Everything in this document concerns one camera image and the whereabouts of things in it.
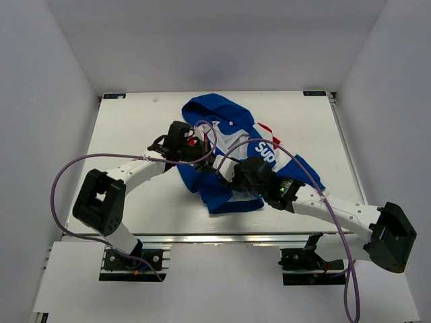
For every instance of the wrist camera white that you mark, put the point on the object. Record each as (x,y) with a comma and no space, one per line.
(203,132)
(225,169)

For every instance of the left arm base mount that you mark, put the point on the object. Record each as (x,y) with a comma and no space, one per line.
(117,268)

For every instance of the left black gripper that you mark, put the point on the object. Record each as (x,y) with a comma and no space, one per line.
(203,166)

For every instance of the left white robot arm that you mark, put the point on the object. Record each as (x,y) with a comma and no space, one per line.
(101,199)

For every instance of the left blue table label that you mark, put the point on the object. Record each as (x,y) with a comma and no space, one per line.
(114,96)

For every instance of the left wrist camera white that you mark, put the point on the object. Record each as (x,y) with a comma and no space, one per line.
(203,132)

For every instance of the aluminium front rail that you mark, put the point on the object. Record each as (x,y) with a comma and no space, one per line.
(167,241)

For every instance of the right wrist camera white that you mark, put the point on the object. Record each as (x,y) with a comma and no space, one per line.
(225,169)

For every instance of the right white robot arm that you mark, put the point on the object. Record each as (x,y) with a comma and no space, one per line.
(382,235)

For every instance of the blue white red jacket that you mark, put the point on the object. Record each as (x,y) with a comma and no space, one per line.
(232,125)

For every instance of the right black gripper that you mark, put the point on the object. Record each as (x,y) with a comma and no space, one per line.
(238,169)

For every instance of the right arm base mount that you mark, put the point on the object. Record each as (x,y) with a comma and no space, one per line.
(304,267)

